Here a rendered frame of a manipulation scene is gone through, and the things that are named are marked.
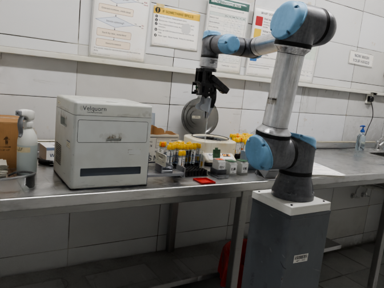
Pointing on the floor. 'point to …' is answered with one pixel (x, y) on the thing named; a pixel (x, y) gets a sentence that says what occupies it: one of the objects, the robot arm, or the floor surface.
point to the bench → (158, 266)
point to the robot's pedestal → (284, 248)
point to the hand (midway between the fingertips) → (207, 115)
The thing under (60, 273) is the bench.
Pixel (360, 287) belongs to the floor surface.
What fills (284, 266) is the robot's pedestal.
